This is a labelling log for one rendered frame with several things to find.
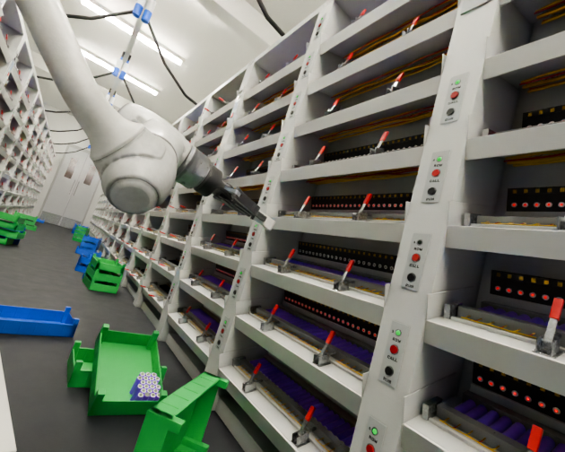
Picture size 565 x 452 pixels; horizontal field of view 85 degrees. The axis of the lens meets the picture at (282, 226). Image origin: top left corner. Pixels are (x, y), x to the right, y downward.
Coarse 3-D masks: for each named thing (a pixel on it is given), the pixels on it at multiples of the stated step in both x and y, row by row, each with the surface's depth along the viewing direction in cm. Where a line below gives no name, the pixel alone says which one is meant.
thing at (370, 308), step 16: (256, 256) 119; (272, 256) 123; (304, 256) 122; (256, 272) 114; (272, 272) 105; (368, 272) 96; (384, 272) 91; (288, 288) 98; (304, 288) 91; (320, 288) 85; (336, 304) 80; (352, 304) 76; (368, 304) 72; (384, 304) 68; (368, 320) 72
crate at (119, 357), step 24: (120, 336) 116; (144, 336) 120; (96, 360) 101; (120, 360) 110; (144, 360) 116; (96, 384) 92; (120, 384) 102; (96, 408) 88; (120, 408) 92; (144, 408) 96
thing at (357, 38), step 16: (400, 0) 100; (416, 0) 101; (432, 0) 101; (448, 0) 99; (368, 16) 110; (384, 16) 105; (400, 16) 110; (416, 16) 107; (432, 16) 104; (352, 32) 116; (368, 32) 120; (384, 32) 119; (400, 32) 115; (320, 48) 131; (336, 48) 132; (352, 48) 131; (368, 48) 126
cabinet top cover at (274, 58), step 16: (336, 0) 134; (352, 0) 132; (368, 0) 130; (384, 0) 128; (352, 16) 139; (288, 32) 164; (304, 32) 157; (272, 48) 176; (288, 48) 172; (304, 48) 168; (256, 64) 193; (272, 64) 189
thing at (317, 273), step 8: (272, 264) 116; (280, 264) 115; (288, 264) 111; (296, 264) 109; (304, 272) 103; (312, 272) 100; (320, 272) 97; (328, 272) 96; (328, 280) 91; (336, 280) 91; (352, 280) 86; (360, 280) 85; (360, 288) 84; (368, 288) 81; (376, 288) 79; (384, 288) 77
